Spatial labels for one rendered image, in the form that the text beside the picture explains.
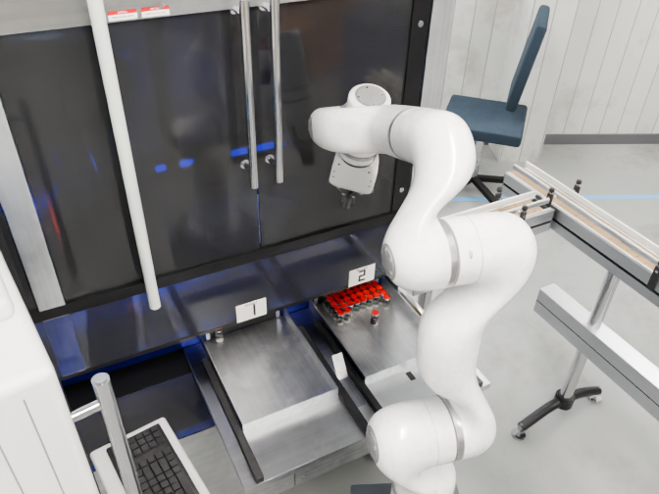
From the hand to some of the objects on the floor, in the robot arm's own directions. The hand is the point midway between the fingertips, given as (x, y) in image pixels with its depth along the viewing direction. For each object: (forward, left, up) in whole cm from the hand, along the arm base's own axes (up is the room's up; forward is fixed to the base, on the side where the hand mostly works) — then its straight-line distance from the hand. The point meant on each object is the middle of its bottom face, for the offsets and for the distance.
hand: (348, 198), depth 143 cm
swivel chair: (+224, -111, -137) cm, 285 cm away
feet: (+38, -100, -137) cm, 174 cm away
